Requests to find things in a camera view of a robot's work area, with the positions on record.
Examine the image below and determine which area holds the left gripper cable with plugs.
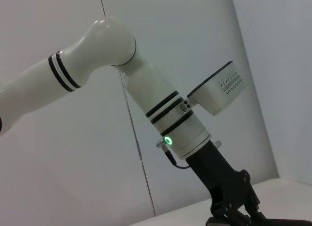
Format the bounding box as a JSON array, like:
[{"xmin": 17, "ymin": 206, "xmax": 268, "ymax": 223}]
[{"xmin": 155, "ymin": 137, "xmax": 223, "ymax": 170}]

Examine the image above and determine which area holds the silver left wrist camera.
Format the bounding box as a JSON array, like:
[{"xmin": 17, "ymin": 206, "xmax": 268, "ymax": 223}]
[{"xmin": 187, "ymin": 61, "xmax": 245, "ymax": 117}]

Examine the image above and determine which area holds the black glasses case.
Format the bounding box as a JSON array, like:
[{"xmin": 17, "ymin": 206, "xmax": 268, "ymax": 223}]
[{"xmin": 206, "ymin": 216, "xmax": 312, "ymax": 226}]

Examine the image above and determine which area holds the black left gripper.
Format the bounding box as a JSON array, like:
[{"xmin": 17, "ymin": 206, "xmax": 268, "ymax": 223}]
[{"xmin": 184, "ymin": 140, "xmax": 268, "ymax": 222}]

